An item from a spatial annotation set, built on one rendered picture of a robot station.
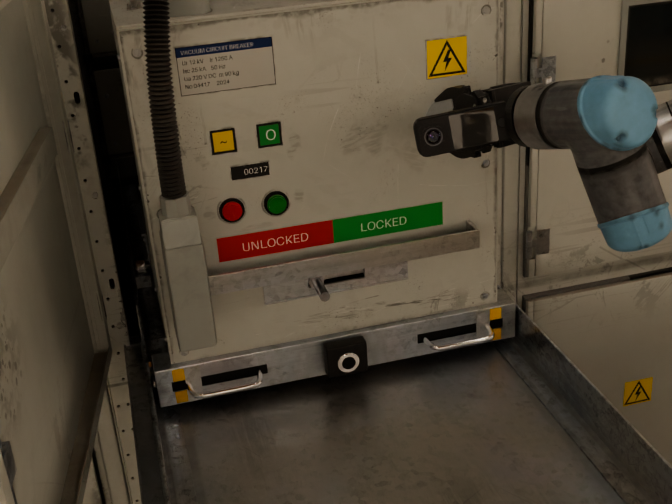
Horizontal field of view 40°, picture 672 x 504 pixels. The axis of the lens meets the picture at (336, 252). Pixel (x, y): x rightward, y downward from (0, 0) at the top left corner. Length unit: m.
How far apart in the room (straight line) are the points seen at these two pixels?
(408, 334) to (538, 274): 0.38
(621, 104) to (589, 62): 0.61
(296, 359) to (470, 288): 0.28
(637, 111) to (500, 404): 0.51
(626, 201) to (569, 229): 0.65
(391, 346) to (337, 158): 0.30
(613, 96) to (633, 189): 0.11
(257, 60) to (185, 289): 0.30
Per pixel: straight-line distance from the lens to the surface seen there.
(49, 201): 1.36
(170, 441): 1.31
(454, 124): 1.10
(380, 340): 1.37
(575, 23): 1.56
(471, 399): 1.34
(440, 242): 1.29
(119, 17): 1.24
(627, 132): 0.98
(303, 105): 1.21
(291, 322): 1.33
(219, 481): 1.23
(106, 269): 1.49
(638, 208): 1.03
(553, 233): 1.66
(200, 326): 1.18
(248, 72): 1.19
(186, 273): 1.14
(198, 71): 1.18
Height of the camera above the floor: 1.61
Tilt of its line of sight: 25 degrees down
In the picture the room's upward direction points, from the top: 4 degrees counter-clockwise
